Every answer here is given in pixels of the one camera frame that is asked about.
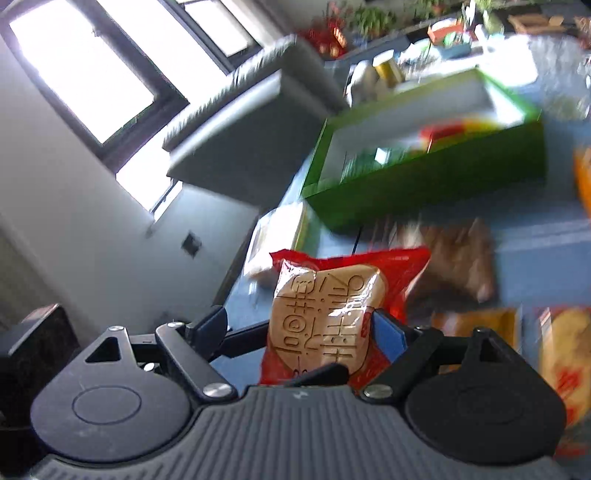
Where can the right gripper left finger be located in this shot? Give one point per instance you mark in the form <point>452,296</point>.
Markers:
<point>211,360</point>

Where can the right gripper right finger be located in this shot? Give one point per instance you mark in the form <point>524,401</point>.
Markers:
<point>412,356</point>

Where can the brown mushroom snack bag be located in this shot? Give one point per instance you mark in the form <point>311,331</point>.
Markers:
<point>462,259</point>

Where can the red rice cracker bag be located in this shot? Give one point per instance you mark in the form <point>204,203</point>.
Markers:
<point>322,312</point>

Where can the yellow barcode snack packet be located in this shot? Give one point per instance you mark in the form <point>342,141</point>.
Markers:
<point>506,322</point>

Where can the clear toast bread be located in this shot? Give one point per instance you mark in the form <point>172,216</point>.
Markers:
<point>277,230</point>

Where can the red monkey snack bag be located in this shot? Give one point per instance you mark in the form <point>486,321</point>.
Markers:
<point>564,362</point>

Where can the green snack bag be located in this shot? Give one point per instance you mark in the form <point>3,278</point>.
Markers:
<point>370,160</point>

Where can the orange bread roll packet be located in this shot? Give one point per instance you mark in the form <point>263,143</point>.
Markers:
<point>582,176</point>

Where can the blue checked tablecloth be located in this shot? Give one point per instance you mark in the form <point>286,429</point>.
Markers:
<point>540,237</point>

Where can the grey armchair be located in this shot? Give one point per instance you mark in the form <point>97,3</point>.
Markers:
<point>249,140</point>

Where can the green cardboard box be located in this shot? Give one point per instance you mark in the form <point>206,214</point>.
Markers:
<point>453,171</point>

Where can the yellow tin can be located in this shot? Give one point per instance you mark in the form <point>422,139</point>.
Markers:
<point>388,69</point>

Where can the light blue tray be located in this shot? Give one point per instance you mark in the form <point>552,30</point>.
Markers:
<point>449,50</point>

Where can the clear glass mug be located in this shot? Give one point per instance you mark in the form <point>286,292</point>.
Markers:
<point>563,75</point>

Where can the white round coffee table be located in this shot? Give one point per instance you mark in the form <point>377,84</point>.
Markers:
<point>507,60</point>

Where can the orange box on table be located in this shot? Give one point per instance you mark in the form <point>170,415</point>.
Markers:
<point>439,30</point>

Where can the red flower decoration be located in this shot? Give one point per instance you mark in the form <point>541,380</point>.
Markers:
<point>326,36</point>

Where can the open cardboard box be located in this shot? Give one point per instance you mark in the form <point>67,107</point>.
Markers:
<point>537,24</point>

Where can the wall power socket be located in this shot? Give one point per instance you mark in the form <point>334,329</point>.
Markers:
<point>191,245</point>

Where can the black window frame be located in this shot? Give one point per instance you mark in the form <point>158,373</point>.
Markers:
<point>117,72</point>

